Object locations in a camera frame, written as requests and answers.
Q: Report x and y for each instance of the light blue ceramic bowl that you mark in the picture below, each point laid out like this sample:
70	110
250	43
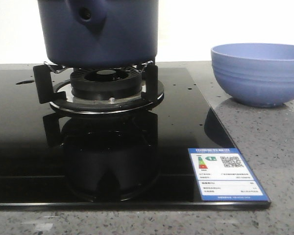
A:
255	74

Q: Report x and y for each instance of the dark blue cooking pot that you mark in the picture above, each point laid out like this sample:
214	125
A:
99	33

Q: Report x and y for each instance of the black gas burner head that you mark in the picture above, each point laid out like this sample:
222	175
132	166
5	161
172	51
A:
93	84

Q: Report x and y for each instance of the blue energy efficiency label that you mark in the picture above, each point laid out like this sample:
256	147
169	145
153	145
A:
222	174

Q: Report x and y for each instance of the black glass gas cooktop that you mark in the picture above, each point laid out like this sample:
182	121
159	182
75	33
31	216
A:
133	161

